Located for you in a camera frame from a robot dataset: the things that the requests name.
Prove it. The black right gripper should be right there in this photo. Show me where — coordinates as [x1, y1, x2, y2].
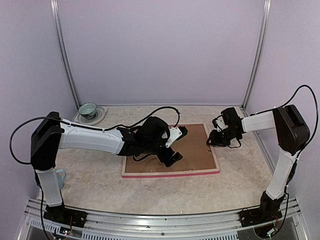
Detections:
[209, 126, 240, 147]

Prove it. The pink wooden picture frame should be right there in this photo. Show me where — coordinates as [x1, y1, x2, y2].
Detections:
[121, 122, 221, 179]

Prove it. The brown backing board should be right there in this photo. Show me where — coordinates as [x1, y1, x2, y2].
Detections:
[124, 124, 218, 173]

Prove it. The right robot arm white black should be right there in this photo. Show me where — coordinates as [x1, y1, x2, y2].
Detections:
[206, 104, 310, 201]

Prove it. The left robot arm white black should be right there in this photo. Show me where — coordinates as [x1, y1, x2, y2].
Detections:
[30, 112, 188, 223]

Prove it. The green ceramic bowl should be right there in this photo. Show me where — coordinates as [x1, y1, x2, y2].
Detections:
[78, 102, 98, 119]

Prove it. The white and blue mug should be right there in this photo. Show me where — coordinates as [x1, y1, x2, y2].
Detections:
[56, 169, 67, 190]

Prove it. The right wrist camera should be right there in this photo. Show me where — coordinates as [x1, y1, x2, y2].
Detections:
[212, 116, 226, 132]

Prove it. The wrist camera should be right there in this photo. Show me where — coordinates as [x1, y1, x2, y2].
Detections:
[212, 116, 226, 132]
[165, 126, 188, 148]

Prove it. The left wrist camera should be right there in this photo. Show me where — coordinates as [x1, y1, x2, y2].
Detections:
[165, 126, 188, 148]

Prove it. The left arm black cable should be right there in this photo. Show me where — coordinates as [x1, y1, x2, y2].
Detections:
[9, 106, 181, 240]

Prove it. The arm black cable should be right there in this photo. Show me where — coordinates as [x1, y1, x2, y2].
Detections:
[212, 84, 319, 233]
[9, 106, 181, 240]

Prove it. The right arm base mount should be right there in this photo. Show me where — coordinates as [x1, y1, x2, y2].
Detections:
[239, 191, 285, 228]

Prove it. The aluminium front rail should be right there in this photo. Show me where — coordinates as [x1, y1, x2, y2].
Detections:
[22, 194, 308, 240]

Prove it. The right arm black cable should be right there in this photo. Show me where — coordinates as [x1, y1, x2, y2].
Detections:
[212, 84, 319, 233]

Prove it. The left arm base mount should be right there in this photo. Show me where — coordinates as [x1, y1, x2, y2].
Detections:
[43, 204, 88, 228]

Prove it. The right aluminium corner post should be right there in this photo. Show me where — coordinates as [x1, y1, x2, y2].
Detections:
[241, 0, 272, 110]

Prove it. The aluminium corner post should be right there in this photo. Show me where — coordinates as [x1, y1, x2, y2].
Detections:
[241, 0, 272, 110]
[50, 0, 81, 110]

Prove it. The left aluminium corner post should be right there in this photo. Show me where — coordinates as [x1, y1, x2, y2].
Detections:
[50, 0, 81, 110]

